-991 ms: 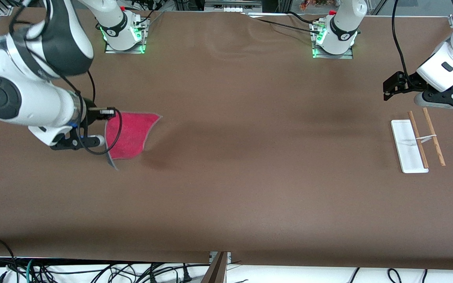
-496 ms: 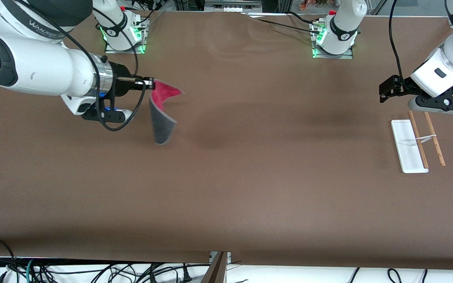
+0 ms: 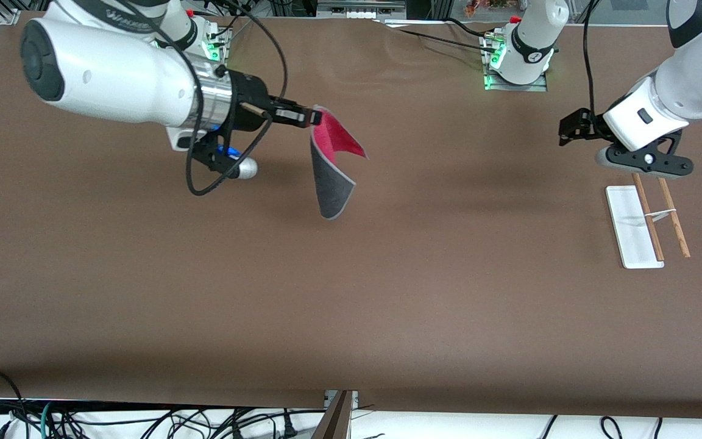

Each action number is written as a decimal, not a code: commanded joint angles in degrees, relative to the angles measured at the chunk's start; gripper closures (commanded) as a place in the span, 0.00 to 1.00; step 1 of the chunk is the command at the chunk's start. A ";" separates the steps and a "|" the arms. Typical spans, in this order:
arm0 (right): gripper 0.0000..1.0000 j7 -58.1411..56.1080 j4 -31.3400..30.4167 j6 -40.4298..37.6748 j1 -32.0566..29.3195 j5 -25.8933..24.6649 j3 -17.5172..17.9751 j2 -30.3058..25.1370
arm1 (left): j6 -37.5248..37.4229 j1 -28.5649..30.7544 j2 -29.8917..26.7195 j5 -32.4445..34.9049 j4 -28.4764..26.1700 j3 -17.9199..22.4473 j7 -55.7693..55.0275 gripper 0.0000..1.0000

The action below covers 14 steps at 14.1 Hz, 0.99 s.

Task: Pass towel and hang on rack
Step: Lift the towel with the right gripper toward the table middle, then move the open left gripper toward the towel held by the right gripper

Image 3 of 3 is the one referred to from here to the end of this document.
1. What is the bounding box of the orange background object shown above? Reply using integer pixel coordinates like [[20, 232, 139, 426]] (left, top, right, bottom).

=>
[[465, 0, 511, 16]]

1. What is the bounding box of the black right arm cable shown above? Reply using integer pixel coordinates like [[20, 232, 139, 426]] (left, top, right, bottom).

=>
[[113, 0, 289, 197]]

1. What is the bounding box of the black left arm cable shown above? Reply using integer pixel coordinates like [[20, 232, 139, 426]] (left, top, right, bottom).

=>
[[583, 0, 603, 120]]

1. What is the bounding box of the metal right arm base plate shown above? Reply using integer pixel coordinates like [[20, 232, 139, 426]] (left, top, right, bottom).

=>
[[202, 27, 233, 63]]

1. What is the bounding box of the white rack with wooden bars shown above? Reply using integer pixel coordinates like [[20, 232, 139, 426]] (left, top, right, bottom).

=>
[[606, 173, 691, 269]]

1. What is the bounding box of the long black table cable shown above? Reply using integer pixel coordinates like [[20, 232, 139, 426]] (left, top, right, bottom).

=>
[[374, 20, 499, 54]]

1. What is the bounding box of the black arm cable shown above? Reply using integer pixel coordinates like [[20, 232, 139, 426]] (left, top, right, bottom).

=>
[[113, 0, 289, 197], [583, 0, 603, 120]]

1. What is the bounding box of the metal table frame bracket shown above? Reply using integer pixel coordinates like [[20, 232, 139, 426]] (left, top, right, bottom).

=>
[[324, 390, 359, 410]]

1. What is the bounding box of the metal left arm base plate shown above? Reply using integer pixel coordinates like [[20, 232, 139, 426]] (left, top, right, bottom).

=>
[[483, 34, 548, 92]]

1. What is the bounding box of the brown table cover sheet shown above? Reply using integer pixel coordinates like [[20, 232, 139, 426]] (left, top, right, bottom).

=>
[[0, 12, 702, 421]]

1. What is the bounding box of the white power strip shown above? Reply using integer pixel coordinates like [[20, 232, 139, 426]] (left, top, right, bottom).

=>
[[317, 0, 407, 20]]

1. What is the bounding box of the pink and grey towel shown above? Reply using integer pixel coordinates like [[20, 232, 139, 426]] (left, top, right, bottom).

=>
[[310, 105, 369, 221]]

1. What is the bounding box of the brown table leg beam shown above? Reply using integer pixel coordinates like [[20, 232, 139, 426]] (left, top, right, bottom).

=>
[[313, 391, 352, 439]]

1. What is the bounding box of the short black table cable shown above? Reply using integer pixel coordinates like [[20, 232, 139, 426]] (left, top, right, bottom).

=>
[[445, 17, 493, 40]]

